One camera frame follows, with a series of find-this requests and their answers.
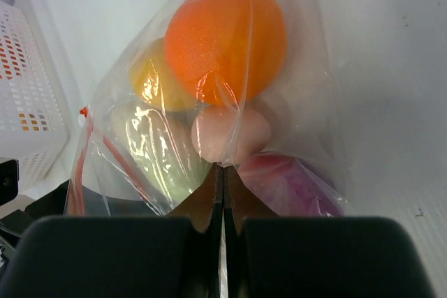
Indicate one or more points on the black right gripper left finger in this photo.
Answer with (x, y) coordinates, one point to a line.
(122, 256)

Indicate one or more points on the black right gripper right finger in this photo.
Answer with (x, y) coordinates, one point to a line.
(272, 256)

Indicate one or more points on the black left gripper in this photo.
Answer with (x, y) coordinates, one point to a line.
(14, 224)

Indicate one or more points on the clear zip top bag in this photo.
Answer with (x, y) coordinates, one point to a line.
(299, 105)

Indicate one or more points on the fake purple onion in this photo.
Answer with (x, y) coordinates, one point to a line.
(287, 187)

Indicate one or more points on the fake white radish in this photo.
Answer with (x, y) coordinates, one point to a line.
(161, 146)

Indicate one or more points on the fake pink peach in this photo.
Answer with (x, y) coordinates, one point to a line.
(223, 135)

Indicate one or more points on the fake yellow lemon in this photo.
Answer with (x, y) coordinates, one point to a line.
(153, 80)

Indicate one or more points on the fake orange fruit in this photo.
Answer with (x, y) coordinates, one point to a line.
(224, 51)

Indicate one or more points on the white plastic perforated basket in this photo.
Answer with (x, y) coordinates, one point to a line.
(32, 129)

